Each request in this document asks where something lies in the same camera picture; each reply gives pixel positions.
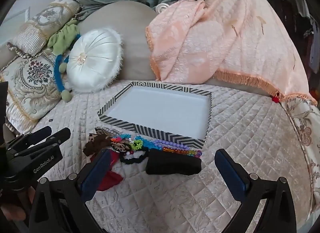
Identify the black scrunchie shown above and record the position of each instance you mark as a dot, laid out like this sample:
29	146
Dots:
125	159

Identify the red velvet hair bow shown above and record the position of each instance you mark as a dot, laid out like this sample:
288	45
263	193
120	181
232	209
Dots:
110	179

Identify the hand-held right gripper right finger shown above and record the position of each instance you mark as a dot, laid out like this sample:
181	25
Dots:
231	173

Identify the person's left hand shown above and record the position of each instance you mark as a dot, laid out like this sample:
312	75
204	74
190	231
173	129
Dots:
13	213

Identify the beige quilted bedspread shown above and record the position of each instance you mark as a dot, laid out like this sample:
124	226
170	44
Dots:
250	147

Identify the beige sofa cushion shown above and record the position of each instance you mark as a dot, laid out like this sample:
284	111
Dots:
130	22

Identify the black white striped box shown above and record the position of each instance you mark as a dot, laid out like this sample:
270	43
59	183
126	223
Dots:
155	107

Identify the white round satin cushion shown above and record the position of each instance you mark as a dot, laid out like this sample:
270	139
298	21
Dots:
92	57

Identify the small red tassel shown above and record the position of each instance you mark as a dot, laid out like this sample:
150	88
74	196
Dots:
275	99

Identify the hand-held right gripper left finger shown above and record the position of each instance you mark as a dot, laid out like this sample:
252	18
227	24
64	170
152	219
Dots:
96	170

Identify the brown scrunchie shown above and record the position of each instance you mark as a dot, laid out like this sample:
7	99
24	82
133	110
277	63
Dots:
96	142

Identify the floral embroidered pillow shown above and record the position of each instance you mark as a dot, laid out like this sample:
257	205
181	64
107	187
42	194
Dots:
30	85

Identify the peach fringed cushion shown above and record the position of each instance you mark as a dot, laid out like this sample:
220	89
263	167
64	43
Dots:
212	42

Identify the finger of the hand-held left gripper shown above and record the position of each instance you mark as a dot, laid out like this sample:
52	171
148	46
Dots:
55	136
37	134

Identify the black cloth pouch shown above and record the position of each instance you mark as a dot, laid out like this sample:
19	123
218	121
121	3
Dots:
172	164

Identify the leopard print hair bow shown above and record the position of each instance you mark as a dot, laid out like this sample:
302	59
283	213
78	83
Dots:
120	146

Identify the cream floral cushion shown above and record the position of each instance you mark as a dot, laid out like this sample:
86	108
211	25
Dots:
305	132

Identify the green and blue plush toy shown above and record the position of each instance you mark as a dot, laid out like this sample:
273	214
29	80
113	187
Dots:
58	72

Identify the gold striped bolster cushion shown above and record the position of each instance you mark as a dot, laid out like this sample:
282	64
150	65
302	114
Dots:
37	27

